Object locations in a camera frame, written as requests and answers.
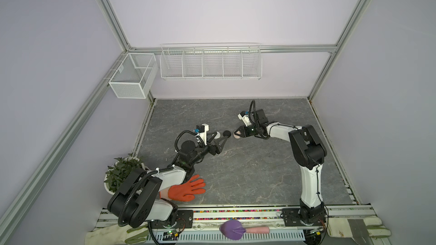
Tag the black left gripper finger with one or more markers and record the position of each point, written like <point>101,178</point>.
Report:
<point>211,136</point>
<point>220,143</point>

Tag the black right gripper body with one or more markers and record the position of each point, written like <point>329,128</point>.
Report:
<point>251,130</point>

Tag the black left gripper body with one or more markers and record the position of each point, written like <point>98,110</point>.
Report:
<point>208,148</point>

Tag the black round charging case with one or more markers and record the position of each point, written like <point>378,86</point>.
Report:
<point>227,133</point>

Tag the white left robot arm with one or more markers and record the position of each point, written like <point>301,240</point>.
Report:
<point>136,200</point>

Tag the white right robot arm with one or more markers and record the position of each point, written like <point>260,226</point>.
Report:
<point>308,150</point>

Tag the red rubber glove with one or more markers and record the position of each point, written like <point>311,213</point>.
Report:
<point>184,192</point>

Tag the purple pink brush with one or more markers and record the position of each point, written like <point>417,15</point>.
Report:
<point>234,230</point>

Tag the white mesh box basket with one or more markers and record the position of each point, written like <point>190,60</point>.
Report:
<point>134,76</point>

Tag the potted green plant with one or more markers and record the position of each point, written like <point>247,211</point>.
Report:
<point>117,173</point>

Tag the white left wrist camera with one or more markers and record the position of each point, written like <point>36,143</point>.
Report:
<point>201,134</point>

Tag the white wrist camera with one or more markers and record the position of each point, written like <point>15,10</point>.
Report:
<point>244,116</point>
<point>201,134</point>

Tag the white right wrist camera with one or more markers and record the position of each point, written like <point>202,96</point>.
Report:
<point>244,116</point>

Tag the white wire wall shelf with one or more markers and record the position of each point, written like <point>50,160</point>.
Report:
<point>220,61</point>

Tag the white vented rail base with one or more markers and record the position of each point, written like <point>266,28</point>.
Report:
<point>217,237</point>

